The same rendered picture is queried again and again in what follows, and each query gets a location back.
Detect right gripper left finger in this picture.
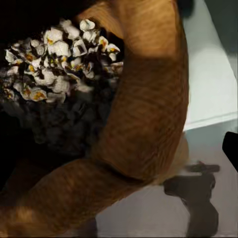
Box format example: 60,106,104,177
0,132,26,191

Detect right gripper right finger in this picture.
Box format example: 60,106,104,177
222,132,238,171

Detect popcorn bag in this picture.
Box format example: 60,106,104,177
0,0,189,238

